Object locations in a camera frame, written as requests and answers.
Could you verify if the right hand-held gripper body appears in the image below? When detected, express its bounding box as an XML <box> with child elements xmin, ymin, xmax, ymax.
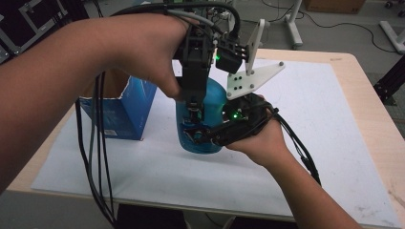
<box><xmin>209</xmin><ymin>61</ymin><xmax>287</xmax><ymax>148</ymax></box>

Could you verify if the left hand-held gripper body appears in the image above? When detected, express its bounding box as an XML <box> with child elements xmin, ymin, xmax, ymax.
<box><xmin>173</xmin><ymin>18</ymin><xmax>267</xmax><ymax>106</ymax></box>

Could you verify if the blue detergent bottle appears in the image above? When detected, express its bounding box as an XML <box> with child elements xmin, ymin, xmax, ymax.
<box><xmin>175</xmin><ymin>76</ymin><xmax>229</xmax><ymax>155</ymax></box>

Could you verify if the person's right hand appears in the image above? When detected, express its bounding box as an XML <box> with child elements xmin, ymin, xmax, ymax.
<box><xmin>224</xmin><ymin>120</ymin><xmax>294</xmax><ymax>169</ymax></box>

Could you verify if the person's left hand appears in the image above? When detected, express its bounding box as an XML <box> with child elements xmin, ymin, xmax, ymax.
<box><xmin>104</xmin><ymin>13</ymin><xmax>196</xmax><ymax>99</ymax></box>

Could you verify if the white table mat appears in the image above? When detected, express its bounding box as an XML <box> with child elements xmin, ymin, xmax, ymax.
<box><xmin>31</xmin><ymin>58</ymin><xmax>403</xmax><ymax>229</ymax></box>

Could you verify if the blue cardboard box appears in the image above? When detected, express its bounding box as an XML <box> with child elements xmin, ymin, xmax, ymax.
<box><xmin>78</xmin><ymin>68</ymin><xmax>159</xmax><ymax>141</ymax></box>

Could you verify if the white desk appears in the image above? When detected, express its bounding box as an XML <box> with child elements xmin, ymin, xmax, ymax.
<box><xmin>284</xmin><ymin>0</ymin><xmax>304</xmax><ymax>51</ymax></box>

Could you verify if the brown cardboard box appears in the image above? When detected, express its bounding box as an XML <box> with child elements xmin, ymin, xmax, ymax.
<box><xmin>302</xmin><ymin>0</ymin><xmax>367</xmax><ymax>14</ymax></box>

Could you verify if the white stand leg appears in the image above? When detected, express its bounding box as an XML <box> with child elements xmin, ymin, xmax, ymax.
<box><xmin>378</xmin><ymin>20</ymin><xmax>405</xmax><ymax>55</ymax></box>

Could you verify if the black equipment rack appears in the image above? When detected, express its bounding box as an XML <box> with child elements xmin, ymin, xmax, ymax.
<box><xmin>0</xmin><ymin>0</ymin><xmax>70</xmax><ymax>65</ymax></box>

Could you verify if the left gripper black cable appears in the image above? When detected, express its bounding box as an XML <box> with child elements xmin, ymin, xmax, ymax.
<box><xmin>75</xmin><ymin>1</ymin><xmax>242</xmax><ymax>229</ymax></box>

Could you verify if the long black floor cable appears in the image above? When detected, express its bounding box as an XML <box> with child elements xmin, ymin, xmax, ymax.
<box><xmin>261</xmin><ymin>0</ymin><xmax>397</xmax><ymax>54</ymax></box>

